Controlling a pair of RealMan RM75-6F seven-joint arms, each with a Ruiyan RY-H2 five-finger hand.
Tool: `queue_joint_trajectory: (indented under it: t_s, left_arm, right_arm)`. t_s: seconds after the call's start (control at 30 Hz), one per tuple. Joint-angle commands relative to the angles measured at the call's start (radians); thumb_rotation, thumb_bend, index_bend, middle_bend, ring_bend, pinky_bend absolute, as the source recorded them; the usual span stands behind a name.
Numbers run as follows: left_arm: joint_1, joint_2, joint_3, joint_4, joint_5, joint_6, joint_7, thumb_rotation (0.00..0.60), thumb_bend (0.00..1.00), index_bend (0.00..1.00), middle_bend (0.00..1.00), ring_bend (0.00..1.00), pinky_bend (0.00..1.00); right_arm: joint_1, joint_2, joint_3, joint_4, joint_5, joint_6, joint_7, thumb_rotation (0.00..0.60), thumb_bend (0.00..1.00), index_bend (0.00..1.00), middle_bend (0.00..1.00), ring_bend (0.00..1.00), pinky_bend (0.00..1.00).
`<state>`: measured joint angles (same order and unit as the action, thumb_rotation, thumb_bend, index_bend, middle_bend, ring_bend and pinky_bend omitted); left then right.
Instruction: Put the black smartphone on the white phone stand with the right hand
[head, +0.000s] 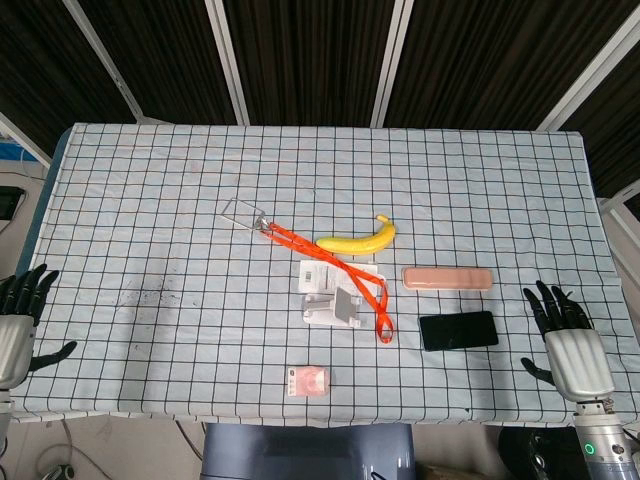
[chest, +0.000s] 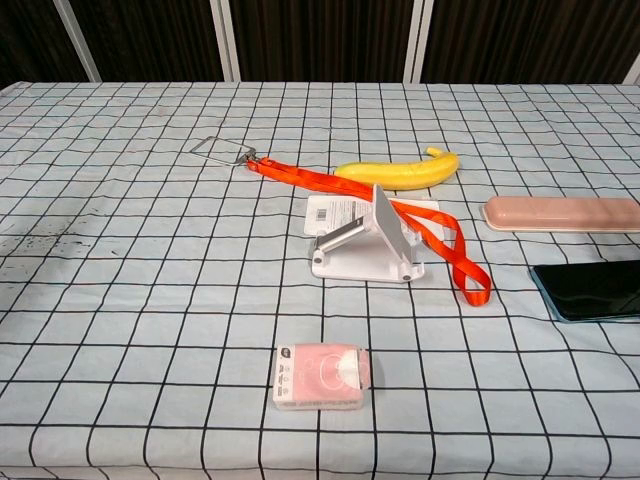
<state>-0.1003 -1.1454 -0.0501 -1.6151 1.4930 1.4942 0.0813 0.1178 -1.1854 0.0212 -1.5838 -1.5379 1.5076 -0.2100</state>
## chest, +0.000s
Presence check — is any pink oblong case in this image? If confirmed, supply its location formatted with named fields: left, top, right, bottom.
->
left=483, top=195, right=640, bottom=234

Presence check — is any yellow banana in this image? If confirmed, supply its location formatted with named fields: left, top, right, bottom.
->
left=333, top=146, right=460, bottom=191

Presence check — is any pink tissue pack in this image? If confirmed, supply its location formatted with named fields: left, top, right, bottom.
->
left=272, top=342, right=372, bottom=413

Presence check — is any white folding phone stand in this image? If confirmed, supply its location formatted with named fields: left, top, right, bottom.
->
left=308, top=183, right=427, bottom=285

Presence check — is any checked white tablecloth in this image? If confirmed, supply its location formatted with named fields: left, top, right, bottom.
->
left=0, top=81, right=640, bottom=480

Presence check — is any orange lanyard strap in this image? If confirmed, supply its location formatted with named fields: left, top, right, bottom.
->
left=245, top=156, right=494, bottom=307

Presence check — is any dark smartphone with blue edge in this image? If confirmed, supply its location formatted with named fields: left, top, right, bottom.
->
left=529, top=259, right=640, bottom=324

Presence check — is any clear badge holder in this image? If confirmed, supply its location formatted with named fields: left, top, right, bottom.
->
left=188, top=137, right=257, bottom=169

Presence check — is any white barcode packaging card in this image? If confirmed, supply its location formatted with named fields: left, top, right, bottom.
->
left=303, top=194, right=441, bottom=236

